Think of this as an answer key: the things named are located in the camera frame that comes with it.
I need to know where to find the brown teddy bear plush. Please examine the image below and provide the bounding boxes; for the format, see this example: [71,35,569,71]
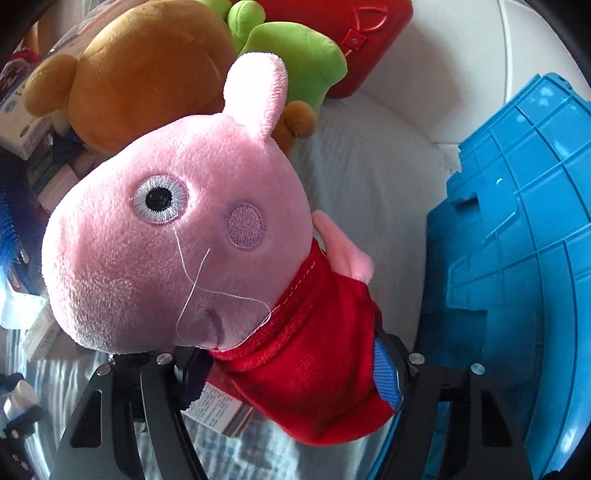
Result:
[23,4,319,158]

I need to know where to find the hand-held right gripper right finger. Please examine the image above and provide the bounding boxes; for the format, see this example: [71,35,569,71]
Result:
[369,323,532,480]

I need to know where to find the pink pig plush toy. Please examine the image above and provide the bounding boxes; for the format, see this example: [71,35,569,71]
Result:
[41,52,398,446]

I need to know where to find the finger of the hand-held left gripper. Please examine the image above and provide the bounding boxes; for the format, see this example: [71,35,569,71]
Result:
[0,406,47,468]

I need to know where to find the green plush toy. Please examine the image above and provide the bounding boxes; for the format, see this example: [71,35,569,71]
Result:
[198,0,348,109]

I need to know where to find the red white small box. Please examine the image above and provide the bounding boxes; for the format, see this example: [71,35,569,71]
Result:
[185,376,260,439]

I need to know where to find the small white bottle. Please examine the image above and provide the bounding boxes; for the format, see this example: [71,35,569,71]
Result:
[2,381,41,420]

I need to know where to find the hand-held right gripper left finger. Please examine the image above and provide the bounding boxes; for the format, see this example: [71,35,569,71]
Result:
[48,346,215,480]

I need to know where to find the red toy bag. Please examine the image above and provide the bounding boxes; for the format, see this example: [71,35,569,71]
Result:
[259,0,414,100]

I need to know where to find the blue plastic crate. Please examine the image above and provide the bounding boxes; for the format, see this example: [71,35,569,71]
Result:
[369,73,591,480]

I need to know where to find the blue hairbrush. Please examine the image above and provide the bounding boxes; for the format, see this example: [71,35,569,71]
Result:
[0,189,34,296]

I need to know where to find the white green medicine box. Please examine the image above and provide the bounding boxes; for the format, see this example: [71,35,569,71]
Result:
[0,99,63,161]

